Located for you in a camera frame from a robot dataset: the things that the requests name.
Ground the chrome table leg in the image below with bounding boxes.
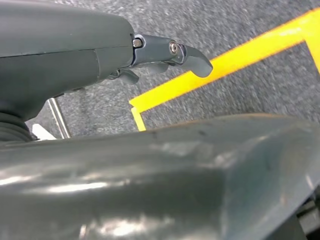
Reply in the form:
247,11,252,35
47,97,72,140

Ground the white panel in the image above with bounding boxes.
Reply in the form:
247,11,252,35
31,123,57,142

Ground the yellow floor tape square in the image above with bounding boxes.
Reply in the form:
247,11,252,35
128,7,320,132

